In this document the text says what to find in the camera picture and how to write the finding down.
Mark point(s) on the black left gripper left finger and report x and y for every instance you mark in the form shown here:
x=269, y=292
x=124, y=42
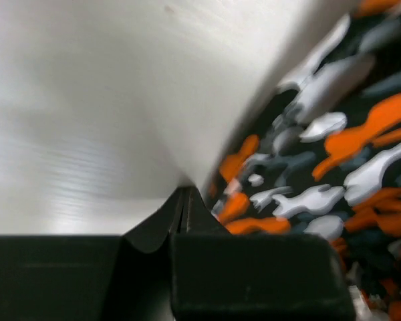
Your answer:
x=90, y=277

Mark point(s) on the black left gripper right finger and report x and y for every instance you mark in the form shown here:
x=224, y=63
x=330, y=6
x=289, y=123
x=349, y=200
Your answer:
x=219, y=276

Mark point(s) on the orange camouflage shorts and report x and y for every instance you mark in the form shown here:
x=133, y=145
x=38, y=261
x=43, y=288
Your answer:
x=324, y=156

